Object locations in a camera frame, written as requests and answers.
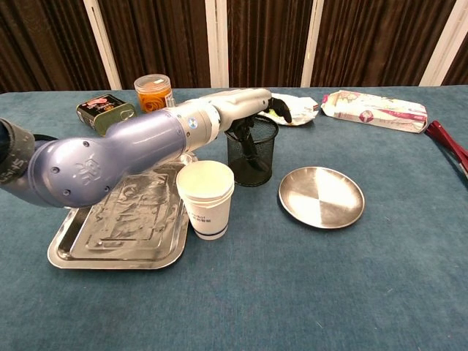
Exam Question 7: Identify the rectangular steel tray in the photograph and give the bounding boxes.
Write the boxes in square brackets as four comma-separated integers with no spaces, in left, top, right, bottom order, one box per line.
[47,152,192,271]

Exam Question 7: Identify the green gold tin can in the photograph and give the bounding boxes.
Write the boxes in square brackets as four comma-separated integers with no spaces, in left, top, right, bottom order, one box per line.
[75,94,138,137]

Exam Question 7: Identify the white pink snack packet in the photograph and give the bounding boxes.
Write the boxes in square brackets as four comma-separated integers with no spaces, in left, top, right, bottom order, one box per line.
[320,89,429,135]

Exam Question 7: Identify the blue velvet table cloth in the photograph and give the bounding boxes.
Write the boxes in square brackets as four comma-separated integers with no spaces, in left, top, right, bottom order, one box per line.
[0,86,468,351]

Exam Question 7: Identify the white vertical post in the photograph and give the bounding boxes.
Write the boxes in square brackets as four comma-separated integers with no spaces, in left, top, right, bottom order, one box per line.
[204,0,230,88]
[300,0,325,88]
[418,0,468,87]
[82,0,123,91]

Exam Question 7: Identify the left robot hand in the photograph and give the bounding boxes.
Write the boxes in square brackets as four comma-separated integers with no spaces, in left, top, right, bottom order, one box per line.
[215,87,293,173]

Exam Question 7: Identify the round steel plate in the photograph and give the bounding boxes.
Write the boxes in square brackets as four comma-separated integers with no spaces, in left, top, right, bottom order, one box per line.
[278,166,366,230]

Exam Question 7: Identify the white green snack packet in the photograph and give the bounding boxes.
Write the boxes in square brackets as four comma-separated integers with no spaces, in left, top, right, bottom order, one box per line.
[268,92,320,127]

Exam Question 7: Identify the white paper cup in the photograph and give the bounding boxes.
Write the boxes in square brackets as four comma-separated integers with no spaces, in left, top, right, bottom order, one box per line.
[175,159,235,241]

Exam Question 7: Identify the dark brown curtain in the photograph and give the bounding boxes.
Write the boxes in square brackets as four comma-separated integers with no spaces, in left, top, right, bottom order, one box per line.
[0,0,468,94]

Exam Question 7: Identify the black mesh pen holder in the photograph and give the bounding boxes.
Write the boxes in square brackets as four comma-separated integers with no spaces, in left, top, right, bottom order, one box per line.
[223,113,279,186]

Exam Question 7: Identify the clear jar orange contents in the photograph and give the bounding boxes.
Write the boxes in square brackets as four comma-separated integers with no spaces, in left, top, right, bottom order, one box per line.
[133,74,176,114]

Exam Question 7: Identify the red handled tongs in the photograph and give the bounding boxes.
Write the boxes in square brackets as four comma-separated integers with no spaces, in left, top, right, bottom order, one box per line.
[424,120,468,180]

